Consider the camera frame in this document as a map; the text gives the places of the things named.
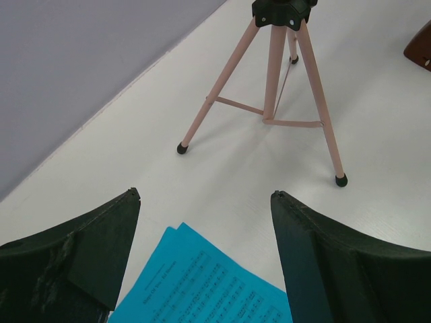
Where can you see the brown wooden metronome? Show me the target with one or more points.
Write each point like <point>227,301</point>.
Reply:
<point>418,50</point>

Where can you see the blue sheet music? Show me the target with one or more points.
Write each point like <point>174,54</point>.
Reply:
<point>193,281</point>
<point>167,237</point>

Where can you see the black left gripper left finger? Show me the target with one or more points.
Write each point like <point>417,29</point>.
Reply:
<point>72,272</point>

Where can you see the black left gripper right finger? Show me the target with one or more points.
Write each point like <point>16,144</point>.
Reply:
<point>334,273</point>

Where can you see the pink music stand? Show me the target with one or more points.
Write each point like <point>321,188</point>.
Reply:
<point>288,22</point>

